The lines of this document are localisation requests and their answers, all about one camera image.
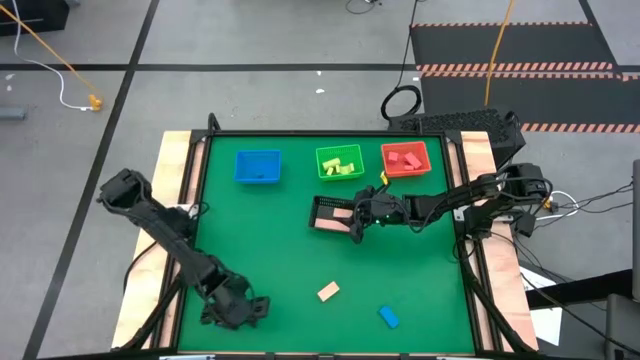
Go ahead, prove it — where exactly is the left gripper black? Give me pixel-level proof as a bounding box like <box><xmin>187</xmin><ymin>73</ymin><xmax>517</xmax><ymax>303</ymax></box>
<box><xmin>199</xmin><ymin>269</ymin><xmax>272</xmax><ymax>331</ymax></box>

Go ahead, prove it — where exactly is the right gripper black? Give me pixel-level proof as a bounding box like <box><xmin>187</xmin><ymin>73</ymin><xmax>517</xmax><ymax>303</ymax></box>
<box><xmin>349</xmin><ymin>186</ymin><xmax>409</xmax><ymax>245</ymax></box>

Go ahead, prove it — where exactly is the blue rectangular block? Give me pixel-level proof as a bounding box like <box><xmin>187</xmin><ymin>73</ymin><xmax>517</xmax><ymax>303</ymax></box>
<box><xmin>377</xmin><ymin>305</ymin><xmax>401</xmax><ymax>330</ymax></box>

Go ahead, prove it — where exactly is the black plastic basket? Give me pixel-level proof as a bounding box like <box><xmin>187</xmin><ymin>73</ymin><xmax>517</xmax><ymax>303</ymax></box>
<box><xmin>308</xmin><ymin>195</ymin><xmax>362</xmax><ymax>235</ymax></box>

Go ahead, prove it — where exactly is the green plastic basket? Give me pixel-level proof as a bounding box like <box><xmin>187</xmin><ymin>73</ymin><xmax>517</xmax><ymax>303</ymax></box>
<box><xmin>315</xmin><ymin>144</ymin><xmax>366</xmax><ymax>182</ymax></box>

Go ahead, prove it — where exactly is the green table mat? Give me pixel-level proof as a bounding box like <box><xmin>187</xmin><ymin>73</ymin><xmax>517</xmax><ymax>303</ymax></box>
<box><xmin>178</xmin><ymin>134</ymin><xmax>476</xmax><ymax>354</ymax></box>

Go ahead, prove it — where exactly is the red plastic basket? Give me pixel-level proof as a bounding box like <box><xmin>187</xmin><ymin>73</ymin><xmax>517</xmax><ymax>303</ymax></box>
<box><xmin>380</xmin><ymin>140</ymin><xmax>433</xmax><ymax>179</ymax></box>

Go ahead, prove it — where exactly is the blue plastic basket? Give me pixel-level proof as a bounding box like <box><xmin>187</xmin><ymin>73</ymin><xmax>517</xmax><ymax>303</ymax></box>
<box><xmin>233</xmin><ymin>149</ymin><xmax>283</xmax><ymax>185</ymax></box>

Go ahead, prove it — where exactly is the light wooden table board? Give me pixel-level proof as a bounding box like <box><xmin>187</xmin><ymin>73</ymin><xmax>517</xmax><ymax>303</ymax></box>
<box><xmin>110</xmin><ymin>130</ymin><xmax>209</xmax><ymax>350</ymax></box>
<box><xmin>447</xmin><ymin>130</ymin><xmax>540</xmax><ymax>351</ymax></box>

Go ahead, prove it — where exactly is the black perforated computer case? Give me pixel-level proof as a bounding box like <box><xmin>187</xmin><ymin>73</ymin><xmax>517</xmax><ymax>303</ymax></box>
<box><xmin>388</xmin><ymin>107</ymin><xmax>527</xmax><ymax>169</ymax></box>

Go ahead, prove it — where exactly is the white paper sheet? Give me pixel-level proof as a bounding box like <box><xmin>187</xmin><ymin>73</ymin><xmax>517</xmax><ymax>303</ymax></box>
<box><xmin>519</xmin><ymin>266</ymin><xmax>564</xmax><ymax>347</ymax></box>

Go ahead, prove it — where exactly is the black floor bar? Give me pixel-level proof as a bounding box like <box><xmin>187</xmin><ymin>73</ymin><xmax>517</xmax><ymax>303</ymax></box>
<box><xmin>524</xmin><ymin>269</ymin><xmax>634</xmax><ymax>309</ymax></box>

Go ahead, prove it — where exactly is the black hazard-striped floor mat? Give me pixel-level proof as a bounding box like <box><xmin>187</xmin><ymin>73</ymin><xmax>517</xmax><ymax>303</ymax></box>
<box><xmin>409</xmin><ymin>21</ymin><xmax>640</xmax><ymax>134</ymax></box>

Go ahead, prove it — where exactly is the black cabinet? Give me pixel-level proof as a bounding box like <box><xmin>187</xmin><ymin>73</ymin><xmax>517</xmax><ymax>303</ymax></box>
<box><xmin>0</xmin><ymin>0</ymin><xmax>70</xmax><ymax>37</ymax></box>

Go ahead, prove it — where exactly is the black table frame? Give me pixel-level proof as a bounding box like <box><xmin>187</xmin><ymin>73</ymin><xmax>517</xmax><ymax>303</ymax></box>
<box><xmin>112</xmin><ymin>112</ymin><xmax>539</xmax><ymax>360</ymax></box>

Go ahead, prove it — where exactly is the black coiled cable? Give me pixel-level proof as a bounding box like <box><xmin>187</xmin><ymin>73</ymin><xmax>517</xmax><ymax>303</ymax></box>
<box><xmin>380</xmin><ymin>0</ymin><xmax>423</xmax><ymax>123</ymax></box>

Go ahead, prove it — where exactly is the thin black floor cable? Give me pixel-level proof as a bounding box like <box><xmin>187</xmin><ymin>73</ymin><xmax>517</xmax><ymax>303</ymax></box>
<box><xmin>344</xmin><ymin>0</ymin><xmax>384</xmax><ymax>15</ymax></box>

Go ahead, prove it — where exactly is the white cable with plug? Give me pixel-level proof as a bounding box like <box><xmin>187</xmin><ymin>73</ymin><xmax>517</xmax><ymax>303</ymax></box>
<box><xmin>542</xmin><ymin>189</ymin><xmax>581</xmax><ymax>217</ymax></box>

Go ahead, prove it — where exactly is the yellow hanging cable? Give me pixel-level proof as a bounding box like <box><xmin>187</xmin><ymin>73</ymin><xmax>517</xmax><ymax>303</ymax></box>
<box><xmin>483</xmin><ymin>0</ymin><xmax>516</xmax><ymax>107</ymax></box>

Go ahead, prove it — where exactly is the white floor cable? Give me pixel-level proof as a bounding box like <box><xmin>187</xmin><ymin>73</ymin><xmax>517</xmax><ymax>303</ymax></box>
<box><xmin>12</xmin><ymin>0</ymin><xmax>94</xmax><ymax>111</ymax></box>

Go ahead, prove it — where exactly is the yellow floor cable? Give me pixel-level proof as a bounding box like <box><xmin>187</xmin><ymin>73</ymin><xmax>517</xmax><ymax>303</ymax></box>
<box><xmin>0</xmin><ymin>3</ymin><xmax>99</xmax><ymax>101</ymax></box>

